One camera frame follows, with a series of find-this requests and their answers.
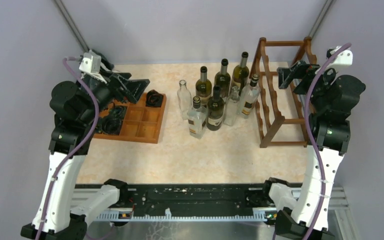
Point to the clear square spirit bottle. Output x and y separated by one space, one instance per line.
197 118

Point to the olive wine bottle grey cap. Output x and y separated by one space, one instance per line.
241 73

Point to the dark green wine bottle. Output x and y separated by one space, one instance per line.
223 79

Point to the dark rolled sock middle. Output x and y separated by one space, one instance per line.
117 112

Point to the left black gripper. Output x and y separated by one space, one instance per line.
132 88

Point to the dark rolled sock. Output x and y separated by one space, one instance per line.
117 112
111 125

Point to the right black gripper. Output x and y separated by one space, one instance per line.
286 75

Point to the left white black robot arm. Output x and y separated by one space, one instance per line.
77 110

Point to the dark wine bottle black cap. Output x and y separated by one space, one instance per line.
215 106

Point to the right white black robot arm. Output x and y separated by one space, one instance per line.
329 100

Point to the grey cable comb strip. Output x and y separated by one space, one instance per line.
115 216

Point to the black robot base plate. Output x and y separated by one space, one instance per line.
195 200

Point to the black rolled sock top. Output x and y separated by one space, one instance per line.
154 99

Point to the dark rolled sock front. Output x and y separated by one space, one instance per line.
111 125

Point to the slim clear glass bottle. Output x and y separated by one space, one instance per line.
231 108

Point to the orange wooden compartment tray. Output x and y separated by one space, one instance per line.
141 124

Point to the green wine bottle silver neck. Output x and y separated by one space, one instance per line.
203 87

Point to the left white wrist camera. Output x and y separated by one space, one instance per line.
90 63

